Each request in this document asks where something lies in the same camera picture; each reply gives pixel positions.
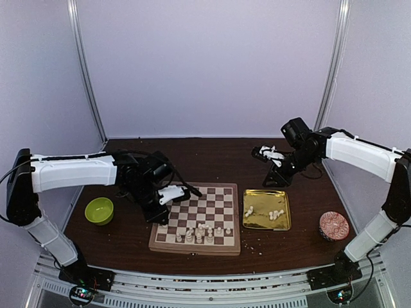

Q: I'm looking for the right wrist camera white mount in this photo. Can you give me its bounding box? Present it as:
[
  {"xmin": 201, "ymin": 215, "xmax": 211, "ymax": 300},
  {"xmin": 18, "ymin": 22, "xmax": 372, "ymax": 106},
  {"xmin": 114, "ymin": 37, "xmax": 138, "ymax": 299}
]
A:
[{"xmin": 251, "ymin": 146, "xmax": 284, "ymax": 167}]

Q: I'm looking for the left aluminium corner post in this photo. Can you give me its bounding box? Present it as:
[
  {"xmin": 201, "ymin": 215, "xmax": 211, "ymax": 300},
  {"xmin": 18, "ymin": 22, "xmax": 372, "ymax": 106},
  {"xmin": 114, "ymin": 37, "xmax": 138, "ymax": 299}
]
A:
[{"xmin": 67, "ymin": 0, "xmax": 108, "ymax": 144}]

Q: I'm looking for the left green circuit board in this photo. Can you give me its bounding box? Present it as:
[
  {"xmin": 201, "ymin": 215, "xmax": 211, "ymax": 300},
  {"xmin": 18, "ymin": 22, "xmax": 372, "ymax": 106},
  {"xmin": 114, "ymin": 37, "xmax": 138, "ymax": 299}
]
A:
[{"xmin": 69, "ymin": 286, "xmax": 96, "ymax": 306}]

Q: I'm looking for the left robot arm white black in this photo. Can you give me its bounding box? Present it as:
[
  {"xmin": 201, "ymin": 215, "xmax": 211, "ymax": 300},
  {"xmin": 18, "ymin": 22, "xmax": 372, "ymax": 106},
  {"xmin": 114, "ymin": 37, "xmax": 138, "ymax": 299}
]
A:
[{"xmin": 3, "ymin": 149, "xmax": 184, "ymax": 285}]

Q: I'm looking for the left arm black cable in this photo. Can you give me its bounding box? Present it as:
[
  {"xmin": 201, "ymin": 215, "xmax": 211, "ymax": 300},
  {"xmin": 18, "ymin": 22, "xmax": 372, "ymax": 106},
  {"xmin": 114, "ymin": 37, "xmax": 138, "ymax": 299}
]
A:
[{"xmin": 128, "ymin": 150, "xmax": 204, "ymax": 198}]

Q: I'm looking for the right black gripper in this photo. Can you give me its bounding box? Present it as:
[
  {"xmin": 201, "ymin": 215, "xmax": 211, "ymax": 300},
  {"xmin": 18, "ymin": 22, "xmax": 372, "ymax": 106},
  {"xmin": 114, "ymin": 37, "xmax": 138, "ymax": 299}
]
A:
[{"xmin": 263, "ymin": 146, "xmax": 318, "ymax": 187}]

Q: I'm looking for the pile of white chess pieces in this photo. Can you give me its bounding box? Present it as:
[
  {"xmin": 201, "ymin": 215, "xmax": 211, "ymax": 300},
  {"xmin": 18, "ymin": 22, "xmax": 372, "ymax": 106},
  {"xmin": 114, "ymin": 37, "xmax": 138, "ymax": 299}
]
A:
[{"xmin": 268, "ymin": 209, "xmax": 284, "ymax": 221}]

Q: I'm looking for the green circuit board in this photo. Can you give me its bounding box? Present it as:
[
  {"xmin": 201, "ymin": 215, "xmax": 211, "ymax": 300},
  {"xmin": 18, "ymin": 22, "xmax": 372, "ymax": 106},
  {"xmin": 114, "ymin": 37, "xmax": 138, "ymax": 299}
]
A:
[
  {"xmin": 327, "ymin": 286, "xmax": 353, "ymax": 305},
  {"xmin": 69, "ymin": 286, "xmax": 96, "ymax": 306}
]

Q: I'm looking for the white chess knight piece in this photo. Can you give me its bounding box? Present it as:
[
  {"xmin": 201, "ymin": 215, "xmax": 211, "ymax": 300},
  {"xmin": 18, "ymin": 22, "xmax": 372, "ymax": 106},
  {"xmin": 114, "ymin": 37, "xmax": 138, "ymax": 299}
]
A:
[{"xmin": 198, "ymin": 223, "xmax": 207, "ymax": 234}]

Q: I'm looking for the right aluminium corner post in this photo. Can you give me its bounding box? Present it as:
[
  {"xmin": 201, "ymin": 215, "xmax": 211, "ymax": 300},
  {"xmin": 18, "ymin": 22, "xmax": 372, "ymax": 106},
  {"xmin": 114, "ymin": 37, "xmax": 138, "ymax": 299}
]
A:
[{"xmin": 314, "ymin": 0, "xmax": 351, "ymax": 130}]

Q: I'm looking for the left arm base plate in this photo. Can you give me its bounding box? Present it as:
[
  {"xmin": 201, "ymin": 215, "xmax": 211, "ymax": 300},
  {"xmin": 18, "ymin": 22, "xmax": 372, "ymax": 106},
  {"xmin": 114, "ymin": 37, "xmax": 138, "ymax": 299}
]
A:
[{"xmin": 58, "ymin": 267, "xmax": 115, "ymax": 291}]

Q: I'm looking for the gold metal tray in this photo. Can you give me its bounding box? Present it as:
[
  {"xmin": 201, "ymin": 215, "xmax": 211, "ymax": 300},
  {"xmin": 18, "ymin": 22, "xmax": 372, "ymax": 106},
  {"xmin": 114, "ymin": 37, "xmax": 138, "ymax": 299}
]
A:
[{"xmin": 242, "ymin": 189, "xmax": 292, "ymax": 231}]

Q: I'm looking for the aluminium corner post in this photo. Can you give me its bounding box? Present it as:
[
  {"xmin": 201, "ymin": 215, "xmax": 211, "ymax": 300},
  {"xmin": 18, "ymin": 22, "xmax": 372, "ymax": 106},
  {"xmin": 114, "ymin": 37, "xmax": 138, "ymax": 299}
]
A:
[
  {"xmin": 314, "ymin": 0, "xmax": 351, "ymax": 130},
  {"xmin": 67, "ymin": 0, "xmax": 108, "ymax": 144}
]

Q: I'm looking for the red patterned bowl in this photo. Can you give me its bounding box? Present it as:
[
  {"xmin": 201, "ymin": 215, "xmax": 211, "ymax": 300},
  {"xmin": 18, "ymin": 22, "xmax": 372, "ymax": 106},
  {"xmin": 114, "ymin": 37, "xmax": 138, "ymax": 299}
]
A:
[{"xmin": 319, "ymin": 211, "xmax": 349, "ymax": 242}]

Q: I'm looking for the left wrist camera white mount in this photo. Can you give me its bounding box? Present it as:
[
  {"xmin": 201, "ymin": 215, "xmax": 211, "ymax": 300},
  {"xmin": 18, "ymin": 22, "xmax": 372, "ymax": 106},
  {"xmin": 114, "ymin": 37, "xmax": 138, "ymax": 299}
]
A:
[{"xmin": 157, "ymin": 185, "xmax": 191, "ymax": 205}]

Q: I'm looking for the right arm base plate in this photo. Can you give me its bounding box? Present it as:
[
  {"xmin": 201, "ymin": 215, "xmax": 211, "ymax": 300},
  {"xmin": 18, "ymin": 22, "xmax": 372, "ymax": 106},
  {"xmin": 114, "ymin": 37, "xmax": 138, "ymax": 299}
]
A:
[{"xmin": 306, "ymin": 265, "xmax": 363, "ymax": 291}]

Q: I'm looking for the right green circuit board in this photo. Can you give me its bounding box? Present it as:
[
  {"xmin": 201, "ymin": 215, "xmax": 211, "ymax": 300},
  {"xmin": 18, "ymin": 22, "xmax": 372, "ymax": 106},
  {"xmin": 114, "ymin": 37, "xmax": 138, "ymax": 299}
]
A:
[{"xmin": 327, "ymin": 286, "xmax": 353, "ymax": 305}]

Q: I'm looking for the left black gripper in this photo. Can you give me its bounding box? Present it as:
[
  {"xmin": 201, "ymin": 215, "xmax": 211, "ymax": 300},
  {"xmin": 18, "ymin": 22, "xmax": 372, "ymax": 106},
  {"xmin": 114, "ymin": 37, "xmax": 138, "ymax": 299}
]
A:
[{"xmin": 125, "ymin": 177, "xmax": 170, "ymax": 224}]

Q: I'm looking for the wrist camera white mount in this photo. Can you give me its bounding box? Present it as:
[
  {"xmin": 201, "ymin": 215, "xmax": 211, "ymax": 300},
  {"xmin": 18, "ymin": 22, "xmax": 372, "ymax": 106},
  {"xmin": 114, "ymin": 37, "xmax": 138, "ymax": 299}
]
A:
[
  {"xmin": 157, "ymin": 185, "xmax": 191, "ymax": 205},
  {"xmin": 251, "ymin": 146, "xmax": 284, "ymax": 167}
]

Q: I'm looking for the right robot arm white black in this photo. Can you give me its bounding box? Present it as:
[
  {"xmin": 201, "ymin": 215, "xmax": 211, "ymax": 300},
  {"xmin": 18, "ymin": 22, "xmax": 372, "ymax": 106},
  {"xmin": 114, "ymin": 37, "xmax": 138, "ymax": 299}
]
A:
[{"xmin": 252, "ymin": 117, "xmax": 410, "ymax": 284}]

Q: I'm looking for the green bowl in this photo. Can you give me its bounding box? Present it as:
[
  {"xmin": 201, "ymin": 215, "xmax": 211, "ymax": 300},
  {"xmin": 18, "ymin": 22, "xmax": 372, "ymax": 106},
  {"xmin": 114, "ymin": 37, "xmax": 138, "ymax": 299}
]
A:
[{"xmin": 84, "ymin": 197, "xmax": 114, "ymax": 226}]

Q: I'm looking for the white chess bishop piece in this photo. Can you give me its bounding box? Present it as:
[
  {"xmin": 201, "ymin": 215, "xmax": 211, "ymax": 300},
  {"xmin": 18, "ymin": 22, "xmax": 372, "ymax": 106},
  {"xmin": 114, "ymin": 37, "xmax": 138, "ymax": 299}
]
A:
[{"xmin": 206, "ymin": 234, "xmax": 214, "ymax": 244}]

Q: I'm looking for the wooden chessboard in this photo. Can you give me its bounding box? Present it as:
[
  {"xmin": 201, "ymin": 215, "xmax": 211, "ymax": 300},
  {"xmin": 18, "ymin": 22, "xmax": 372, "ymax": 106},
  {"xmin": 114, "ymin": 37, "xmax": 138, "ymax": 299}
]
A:
[{"xmin": 148, "ymin": 183, "xmax": 241, "ymax": 256}]

